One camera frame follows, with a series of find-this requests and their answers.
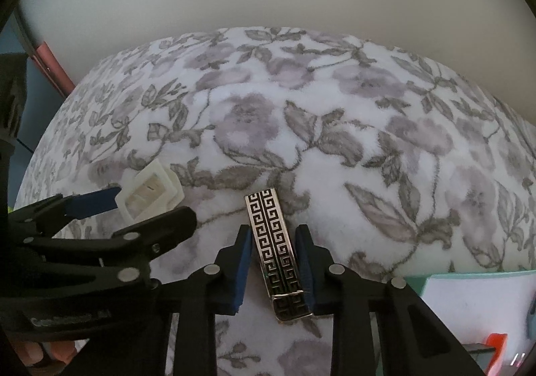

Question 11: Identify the white plastic socket frame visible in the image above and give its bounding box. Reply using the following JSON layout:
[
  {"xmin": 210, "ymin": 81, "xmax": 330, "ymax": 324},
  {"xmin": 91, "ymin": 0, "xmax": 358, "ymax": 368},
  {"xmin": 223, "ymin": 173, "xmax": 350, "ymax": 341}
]
[{"xmin": 115, "ymin": 159, "xmax": 185, "ymax": 225}]

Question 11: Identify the greek key pattern lighter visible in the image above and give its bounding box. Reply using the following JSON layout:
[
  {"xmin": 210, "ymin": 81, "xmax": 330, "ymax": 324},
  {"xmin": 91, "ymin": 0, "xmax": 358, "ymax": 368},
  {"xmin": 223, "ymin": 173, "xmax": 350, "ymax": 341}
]
[{"xmin": 245, "ymin": 188, "xmax": 311, "ymax": 322}]

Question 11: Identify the black power adapter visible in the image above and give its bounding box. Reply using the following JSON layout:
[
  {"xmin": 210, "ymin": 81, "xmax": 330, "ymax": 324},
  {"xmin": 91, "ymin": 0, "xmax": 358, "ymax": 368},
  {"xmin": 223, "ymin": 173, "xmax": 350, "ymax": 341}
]
[{"xmin": 463, "ymin": 343, "xmax": 494, "ymax": 361}]

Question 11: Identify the purple pink usb stick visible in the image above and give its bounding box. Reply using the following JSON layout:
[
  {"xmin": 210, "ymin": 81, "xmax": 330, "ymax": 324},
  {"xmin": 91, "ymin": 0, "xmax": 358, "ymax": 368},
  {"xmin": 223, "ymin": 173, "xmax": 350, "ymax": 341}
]
[{"xmin": 510, "ymin": 353, "xmax": 526, "ymax": 368}]

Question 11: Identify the person left hand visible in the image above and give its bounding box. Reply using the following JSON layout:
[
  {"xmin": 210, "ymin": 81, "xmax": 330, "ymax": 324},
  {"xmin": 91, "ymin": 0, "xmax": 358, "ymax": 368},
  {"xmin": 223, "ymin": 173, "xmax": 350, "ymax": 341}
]
[{"xmin": 10, "ymin": 340, "xmax": 78, "ymax": 367}]

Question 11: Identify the teal white tray box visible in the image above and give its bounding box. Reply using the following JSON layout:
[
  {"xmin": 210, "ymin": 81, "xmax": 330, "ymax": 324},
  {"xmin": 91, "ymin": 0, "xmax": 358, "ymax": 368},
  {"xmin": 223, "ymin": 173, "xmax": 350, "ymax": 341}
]
[{"xmin": 405, "ymin": 270, "xmax": 535, "ymax": 375}]

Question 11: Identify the orange plastic clip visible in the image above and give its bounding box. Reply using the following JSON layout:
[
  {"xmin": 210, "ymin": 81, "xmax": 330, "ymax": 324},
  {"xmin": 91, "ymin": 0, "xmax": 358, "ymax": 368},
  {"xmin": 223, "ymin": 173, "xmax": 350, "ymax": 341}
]
[{"xmin": 485, "ymin": 332, "xmax": 508, "ymax": 376}]

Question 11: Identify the dark blue cabinet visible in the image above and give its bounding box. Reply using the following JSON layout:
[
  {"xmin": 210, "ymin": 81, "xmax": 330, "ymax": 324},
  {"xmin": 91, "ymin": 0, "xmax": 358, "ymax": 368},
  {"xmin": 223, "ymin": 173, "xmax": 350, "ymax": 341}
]
[{"xmin": 1, "ymin": 9, "xmax": 65, "ymax": 209}]

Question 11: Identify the pink rolled mat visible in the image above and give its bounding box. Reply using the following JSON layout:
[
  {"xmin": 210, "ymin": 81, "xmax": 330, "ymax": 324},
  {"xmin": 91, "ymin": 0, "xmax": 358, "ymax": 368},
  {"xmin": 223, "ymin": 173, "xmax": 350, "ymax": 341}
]
[{"xmin": 36, "ymin": 42, "xmax": 75, "ymax": 96}]

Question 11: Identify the floral grey white blanket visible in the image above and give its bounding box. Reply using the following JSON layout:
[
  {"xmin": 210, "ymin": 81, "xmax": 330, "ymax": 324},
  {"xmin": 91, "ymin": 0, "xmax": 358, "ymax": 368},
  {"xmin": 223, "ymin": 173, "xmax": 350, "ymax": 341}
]
[{"xmin": 20, "ymin": 27, "xmax": 535, "ymax": 283}]

